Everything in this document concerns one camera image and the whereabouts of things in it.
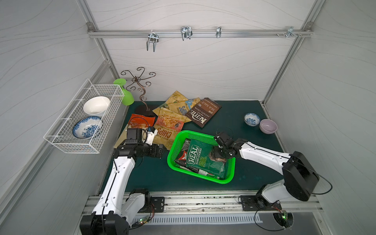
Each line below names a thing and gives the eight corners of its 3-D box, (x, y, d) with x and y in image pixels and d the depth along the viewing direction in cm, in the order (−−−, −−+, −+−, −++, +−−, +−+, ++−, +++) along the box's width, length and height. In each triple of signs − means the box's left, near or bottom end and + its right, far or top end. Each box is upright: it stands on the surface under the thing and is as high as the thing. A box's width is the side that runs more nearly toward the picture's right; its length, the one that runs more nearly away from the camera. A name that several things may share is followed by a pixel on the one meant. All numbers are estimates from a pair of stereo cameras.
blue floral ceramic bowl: (245, 126, 107) (247, 123, 104) (242, 116, 113) (243, 112, 110) (260, 126, 107) (262, 123, 104) (256, 116, 114) (258, 112, 110)
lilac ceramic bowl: (259, 136, 104) (263, 130, 98) (255, 124, 110) (258, 118, 104) (274, 136, 104) (279, 130, 98) (269, 124, 110) (273, 118, 104)
